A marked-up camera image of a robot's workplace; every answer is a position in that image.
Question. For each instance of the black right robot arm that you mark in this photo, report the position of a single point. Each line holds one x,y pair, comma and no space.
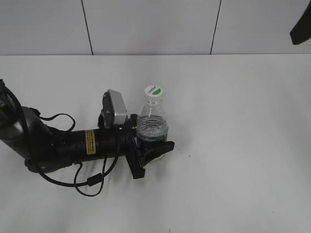
301,32

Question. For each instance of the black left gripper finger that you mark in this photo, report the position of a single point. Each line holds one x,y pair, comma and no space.
154,150

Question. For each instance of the clear plastic water bottle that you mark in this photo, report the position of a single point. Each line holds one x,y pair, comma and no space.
152,129

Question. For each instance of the white green bottle cap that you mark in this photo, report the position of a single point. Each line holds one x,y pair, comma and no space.
153,93

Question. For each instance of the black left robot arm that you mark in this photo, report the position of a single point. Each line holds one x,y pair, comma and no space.
46,149

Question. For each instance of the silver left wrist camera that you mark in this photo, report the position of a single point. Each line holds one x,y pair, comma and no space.
113,110

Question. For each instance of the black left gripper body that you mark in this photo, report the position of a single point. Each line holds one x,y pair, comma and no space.
130,148

